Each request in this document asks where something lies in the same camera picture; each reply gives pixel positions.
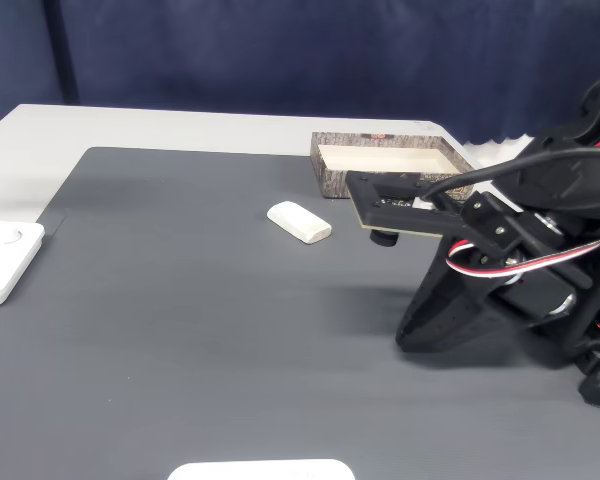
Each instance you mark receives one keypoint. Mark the grey table mat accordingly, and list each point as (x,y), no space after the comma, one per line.
(205,325)

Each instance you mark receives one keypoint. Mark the bark pattern cardboard box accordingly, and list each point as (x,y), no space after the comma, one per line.
(330,170)

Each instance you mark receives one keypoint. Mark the dark blue curtain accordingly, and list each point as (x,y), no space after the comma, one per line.
(280,55)

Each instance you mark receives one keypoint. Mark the white rounded flat device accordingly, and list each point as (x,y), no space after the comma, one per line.
(260,471)

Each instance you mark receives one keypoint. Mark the white block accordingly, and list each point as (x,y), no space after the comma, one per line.
(300,222)

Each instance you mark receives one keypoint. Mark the white tray with round dimples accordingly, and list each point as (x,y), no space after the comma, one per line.
(5,260)

